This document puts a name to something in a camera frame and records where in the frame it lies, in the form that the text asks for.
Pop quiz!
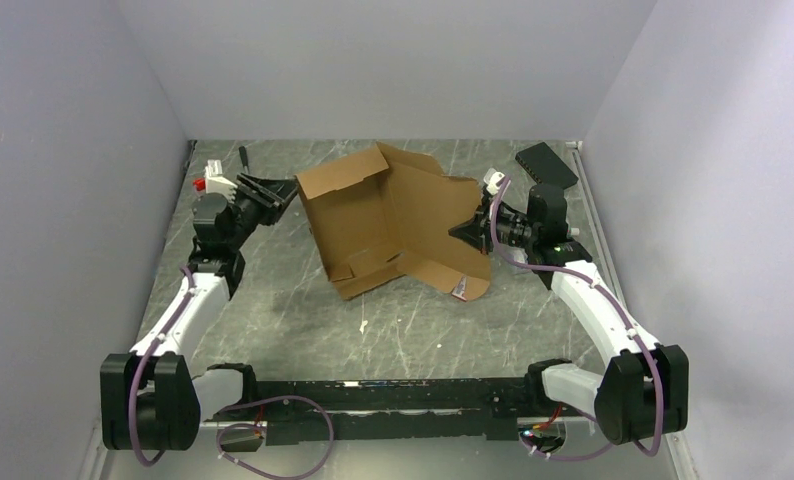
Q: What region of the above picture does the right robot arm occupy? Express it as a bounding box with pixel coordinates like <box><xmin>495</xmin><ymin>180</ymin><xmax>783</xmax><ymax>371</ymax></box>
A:
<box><xmin>449</xmin><ymin>173</ymin><xmax>689</xmax><ymax>457</ymax></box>

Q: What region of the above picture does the black handled hammer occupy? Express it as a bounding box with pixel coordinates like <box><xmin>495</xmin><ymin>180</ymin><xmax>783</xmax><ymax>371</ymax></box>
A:
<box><xmin>238</xmin><ymin>146</ymin><xmax>250</xmax><ymax>175</ymax></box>

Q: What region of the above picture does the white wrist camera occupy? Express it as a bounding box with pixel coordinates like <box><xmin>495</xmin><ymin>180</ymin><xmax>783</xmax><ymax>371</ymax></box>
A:
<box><xmin>192</xmin><ymin>159</ymin><xmax>237</xmax><ymax>201</ymax></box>
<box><xmin>482</xmin><ymin>168</ymin><xmax>510</xmax><ymax>197</ymax></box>

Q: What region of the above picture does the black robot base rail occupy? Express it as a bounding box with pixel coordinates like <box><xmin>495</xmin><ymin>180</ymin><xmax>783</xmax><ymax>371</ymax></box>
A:
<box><xmin>214</xmin><ymin>377</ymin><xmax>567</xmax><ymax>447</ymax></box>

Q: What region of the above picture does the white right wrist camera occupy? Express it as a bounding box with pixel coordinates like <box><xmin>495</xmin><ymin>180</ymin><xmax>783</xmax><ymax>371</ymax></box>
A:
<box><xmin>482</xmin><ymin>168</ymin><xmax>510</xmax><ymax>197</ymax></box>

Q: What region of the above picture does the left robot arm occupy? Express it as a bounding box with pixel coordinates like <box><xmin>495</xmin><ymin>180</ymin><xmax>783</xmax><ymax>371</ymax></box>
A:
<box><xmin>100</xmin><ymin>174</ymin><xmax>298</xmax><ymax>466</ymax></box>

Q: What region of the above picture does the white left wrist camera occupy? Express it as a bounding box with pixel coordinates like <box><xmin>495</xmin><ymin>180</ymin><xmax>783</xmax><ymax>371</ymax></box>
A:
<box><xmin>192</xmin><ymin>159</ymin><xmax>237</xmax><ymax>201</ymax></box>

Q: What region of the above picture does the brown cardboard box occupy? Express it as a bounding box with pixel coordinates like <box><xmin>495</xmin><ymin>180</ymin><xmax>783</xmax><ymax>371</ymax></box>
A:
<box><xmin>296</xmin><ymin>142</ymin><xmax>491</xmax><ymax>301</ymax></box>

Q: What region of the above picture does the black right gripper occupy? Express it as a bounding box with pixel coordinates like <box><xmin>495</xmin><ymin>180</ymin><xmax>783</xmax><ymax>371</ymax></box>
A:
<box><xmin>449</xmin><ymin>197</ymin><xmax>538</xmax><ymax>256</ymax></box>

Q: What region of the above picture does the red white staples box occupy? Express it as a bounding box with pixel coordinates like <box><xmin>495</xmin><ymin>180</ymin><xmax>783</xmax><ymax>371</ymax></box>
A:
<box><xmin>450</xmin><ymin>275</ymin><xmax>468</xmax><ymax>302</ymax></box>

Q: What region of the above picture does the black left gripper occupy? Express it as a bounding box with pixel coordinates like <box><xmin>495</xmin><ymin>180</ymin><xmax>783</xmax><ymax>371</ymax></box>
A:
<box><xmin>226</xmin><ymin>172</ymin><xmax>302</xmax><ymax>251</ymax></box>

